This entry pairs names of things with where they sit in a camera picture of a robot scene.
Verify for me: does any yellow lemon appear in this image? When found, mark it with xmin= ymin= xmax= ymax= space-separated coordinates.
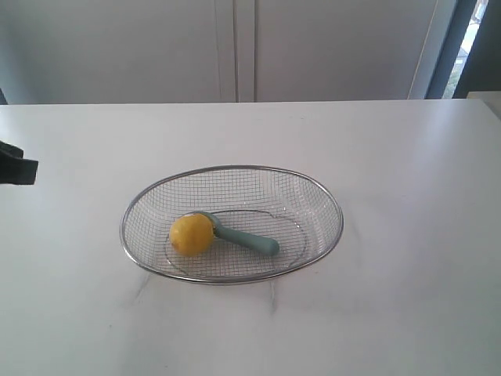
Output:
xmin=169 ymin=213 xmax=214 ymax=257

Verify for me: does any teal handled vegetable peeler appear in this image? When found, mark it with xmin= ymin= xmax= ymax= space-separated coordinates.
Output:
xmin=189 ymin=211 xmax=279 ymax=256

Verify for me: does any white cabinet corner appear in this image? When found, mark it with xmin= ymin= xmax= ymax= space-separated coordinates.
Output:
xmin=467 ymin=91 xmax=501 ymax=118

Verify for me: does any oval metal wire basket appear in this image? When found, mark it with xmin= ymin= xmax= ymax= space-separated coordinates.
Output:
xmin=120 ymin=165 xmax=344 ymax=285

